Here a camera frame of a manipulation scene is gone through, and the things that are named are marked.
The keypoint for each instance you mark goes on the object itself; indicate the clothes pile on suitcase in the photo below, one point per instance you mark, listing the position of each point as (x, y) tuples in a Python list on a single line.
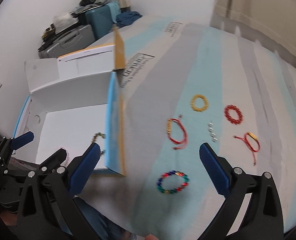
[(85, 5)]

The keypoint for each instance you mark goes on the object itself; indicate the striped bed sheet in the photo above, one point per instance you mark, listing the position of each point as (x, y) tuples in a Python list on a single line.
[(223, 85)]

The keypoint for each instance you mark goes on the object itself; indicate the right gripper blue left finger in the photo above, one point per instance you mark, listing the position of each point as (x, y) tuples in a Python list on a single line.
[(62, 218)]

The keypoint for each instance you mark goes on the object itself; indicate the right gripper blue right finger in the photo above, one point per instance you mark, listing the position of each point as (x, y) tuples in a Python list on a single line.
[(263, 218)]

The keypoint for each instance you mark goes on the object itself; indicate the person's jeans leg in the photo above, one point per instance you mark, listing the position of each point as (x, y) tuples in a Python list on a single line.
[(105, 228)]

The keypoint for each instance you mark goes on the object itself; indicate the grey suitcase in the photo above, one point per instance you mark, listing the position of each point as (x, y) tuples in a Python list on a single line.
[(77, 39)]

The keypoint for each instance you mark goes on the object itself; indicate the red cord bracelet gold tube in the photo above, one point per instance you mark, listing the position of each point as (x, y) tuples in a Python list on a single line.
[(252, 143)]

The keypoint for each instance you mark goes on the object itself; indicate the red cord bracelet gold bead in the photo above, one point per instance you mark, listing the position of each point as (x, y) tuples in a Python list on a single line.
[(177, 133)]

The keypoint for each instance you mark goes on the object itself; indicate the teal suitcase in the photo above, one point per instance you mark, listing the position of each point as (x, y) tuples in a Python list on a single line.
[(103, 18)]

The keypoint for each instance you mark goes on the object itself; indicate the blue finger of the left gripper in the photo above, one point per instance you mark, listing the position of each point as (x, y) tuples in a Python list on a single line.
[(54, 161), (22, 140)]

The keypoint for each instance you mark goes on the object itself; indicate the blue folded clothes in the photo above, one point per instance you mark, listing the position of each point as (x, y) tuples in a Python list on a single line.
[(127, 18)]

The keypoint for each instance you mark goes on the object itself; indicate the blue yellow cardboard box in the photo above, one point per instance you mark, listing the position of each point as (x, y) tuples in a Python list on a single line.
[(73, 101)]

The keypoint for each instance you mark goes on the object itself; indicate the white plastic bag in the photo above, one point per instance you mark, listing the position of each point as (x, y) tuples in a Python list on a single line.
[(65, 19)]

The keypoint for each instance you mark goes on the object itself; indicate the beige curtain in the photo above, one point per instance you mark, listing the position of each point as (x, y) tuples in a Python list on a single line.
[(274, 18)]

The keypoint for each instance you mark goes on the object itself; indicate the person's left hand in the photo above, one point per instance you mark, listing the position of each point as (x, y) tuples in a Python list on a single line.
[(151, 237)]

